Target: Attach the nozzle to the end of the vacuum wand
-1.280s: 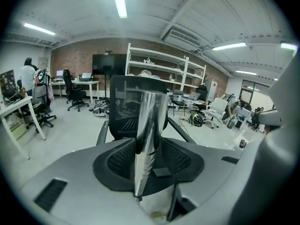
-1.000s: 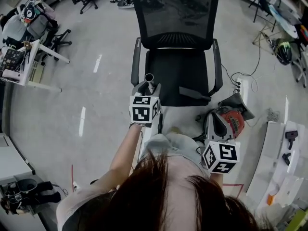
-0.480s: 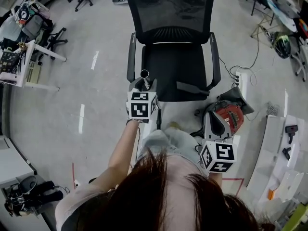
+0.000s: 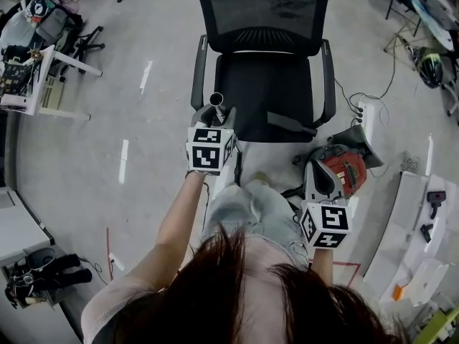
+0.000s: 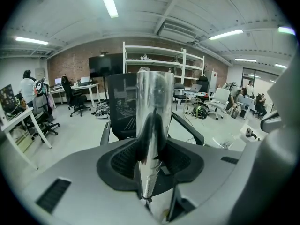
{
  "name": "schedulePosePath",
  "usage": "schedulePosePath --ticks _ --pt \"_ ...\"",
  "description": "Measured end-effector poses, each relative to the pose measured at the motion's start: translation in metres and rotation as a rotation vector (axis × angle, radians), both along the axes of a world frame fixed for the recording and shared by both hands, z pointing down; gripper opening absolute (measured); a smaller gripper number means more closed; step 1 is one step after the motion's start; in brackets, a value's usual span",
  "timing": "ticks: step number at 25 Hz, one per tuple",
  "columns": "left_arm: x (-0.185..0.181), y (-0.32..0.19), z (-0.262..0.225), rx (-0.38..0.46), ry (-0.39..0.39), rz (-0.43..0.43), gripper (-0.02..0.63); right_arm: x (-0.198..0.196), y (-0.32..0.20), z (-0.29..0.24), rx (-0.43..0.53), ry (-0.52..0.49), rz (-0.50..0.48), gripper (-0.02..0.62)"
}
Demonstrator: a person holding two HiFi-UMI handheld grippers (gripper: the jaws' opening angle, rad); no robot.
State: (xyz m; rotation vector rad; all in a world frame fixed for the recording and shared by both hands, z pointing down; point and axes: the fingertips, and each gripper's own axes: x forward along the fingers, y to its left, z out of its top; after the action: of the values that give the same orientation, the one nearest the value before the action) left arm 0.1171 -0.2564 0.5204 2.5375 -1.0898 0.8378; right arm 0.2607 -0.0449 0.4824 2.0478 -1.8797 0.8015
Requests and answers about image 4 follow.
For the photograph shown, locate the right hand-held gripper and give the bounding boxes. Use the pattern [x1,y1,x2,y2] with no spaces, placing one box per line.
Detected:
[298,158,351,252]

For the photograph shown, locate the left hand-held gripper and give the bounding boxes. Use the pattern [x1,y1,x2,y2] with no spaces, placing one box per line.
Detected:
[184,105,240,177]

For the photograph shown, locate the person's right forearm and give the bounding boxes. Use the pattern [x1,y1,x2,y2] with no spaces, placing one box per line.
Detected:
[308,247,335,287]

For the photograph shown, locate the person's left forearm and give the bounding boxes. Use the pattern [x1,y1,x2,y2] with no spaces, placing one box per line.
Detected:
[152,172,208,256]

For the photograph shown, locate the red vacuum cleaner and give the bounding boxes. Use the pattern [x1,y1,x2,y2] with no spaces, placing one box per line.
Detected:
[307,143,369,199]

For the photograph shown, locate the black mesh office chair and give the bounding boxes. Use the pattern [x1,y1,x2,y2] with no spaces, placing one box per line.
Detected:
[189,0,338,143]

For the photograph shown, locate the dark gray bag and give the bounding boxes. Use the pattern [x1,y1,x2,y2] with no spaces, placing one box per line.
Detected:
[328,123,384,170]

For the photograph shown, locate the person's light jeans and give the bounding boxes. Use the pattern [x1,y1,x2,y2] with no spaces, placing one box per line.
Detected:
[201,180,310,264]

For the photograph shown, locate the long white power strip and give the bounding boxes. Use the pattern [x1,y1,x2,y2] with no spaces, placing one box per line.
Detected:
[356,100,377,125]

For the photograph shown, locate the white curved table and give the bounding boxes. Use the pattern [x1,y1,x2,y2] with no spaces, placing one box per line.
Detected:
[362,170,459,310]

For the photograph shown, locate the white chair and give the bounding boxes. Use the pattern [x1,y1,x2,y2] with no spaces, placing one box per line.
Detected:
[441,80,459,125]

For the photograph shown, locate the black green helmet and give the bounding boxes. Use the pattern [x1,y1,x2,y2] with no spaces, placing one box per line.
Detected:
[412,46,445,90]

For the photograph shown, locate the green boxes under desk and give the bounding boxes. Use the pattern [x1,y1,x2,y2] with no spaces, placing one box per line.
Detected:
[40,76,66,110]

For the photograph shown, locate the small white power strip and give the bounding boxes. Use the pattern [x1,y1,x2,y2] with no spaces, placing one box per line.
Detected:
[108,252,127,274]

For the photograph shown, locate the white desk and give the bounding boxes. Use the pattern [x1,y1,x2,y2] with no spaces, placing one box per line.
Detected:
[0,44,104,122]

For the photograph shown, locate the gray office chair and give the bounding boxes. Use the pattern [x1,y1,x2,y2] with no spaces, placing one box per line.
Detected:
[34,0,106,75]

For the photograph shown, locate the white blue patterned board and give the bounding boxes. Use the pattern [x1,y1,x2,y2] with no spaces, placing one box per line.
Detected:
[410,0,457,50]

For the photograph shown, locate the sticker-covered black monitor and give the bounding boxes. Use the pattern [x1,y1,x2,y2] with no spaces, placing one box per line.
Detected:
[0,60,34,97]

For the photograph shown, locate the black fabric bundle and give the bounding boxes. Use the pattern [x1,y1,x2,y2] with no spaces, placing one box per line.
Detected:
[6,254,93,310]

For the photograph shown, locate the colourful backpack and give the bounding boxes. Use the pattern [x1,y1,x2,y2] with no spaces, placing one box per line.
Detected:
[23,0,55,24]

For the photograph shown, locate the person's light shirt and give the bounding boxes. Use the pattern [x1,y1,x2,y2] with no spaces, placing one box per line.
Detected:
[80,233,313,344]

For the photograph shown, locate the gray cabinet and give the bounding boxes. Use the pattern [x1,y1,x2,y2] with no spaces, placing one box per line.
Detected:
[0,186,55,262]

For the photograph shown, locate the gray cable bundle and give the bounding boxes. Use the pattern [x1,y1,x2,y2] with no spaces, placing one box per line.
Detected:
[399,150,420,174]

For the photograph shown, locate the white cable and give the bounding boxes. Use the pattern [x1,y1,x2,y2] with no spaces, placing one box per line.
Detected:
[346,91,392,127]

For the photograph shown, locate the yellow wire frame stand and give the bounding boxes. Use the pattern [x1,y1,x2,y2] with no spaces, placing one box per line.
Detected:
[382,22,425,72]

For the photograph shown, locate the red wire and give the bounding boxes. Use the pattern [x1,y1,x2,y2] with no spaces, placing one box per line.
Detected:
[105,226,115,282]

